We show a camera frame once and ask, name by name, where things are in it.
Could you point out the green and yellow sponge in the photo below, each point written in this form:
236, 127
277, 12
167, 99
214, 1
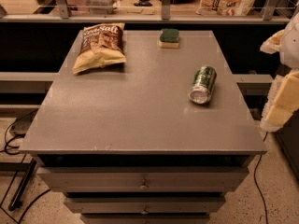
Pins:
169, 38

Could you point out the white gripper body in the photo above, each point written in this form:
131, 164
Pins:
291, 48

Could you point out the sea salt chips bag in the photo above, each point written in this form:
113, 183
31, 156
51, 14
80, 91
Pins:
101, 46

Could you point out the drawer knob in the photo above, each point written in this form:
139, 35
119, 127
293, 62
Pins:
144, 185
144, 211

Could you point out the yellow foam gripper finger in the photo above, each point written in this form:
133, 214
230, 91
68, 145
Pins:
282, 101
272, 44

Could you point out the black stand leg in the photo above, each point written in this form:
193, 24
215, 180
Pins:
27, 169

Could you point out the grey drawer cabinet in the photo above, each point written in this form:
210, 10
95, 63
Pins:
98, 135

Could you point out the top drawer knob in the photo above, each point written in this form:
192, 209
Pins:
144, 185

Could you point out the grey metal shelf rail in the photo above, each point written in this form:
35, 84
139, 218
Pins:
160, 11

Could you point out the green soda can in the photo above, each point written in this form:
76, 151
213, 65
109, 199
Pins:
203, 85

